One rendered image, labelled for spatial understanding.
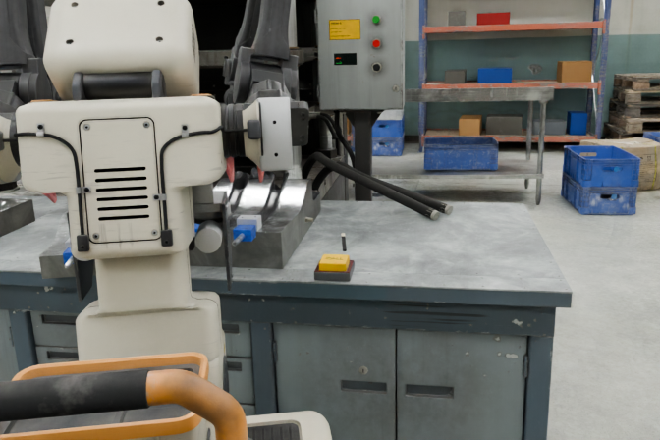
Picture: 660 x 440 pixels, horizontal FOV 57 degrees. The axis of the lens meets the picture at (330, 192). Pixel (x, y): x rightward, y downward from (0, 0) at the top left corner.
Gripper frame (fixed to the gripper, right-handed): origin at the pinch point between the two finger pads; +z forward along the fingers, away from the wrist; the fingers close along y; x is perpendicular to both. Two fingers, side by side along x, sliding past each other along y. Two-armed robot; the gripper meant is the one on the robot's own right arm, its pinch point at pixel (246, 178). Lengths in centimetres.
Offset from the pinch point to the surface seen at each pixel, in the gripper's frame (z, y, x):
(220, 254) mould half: 17.9, 6.9, 2.4
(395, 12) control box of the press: -38, -29, -86
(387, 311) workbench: 29.6, -32.3, 4.6
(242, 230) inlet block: 10.7, 0.1, 5.5
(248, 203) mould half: 12.1, 6.4, -20.8
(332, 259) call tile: 17.3, -20.2, 5.0
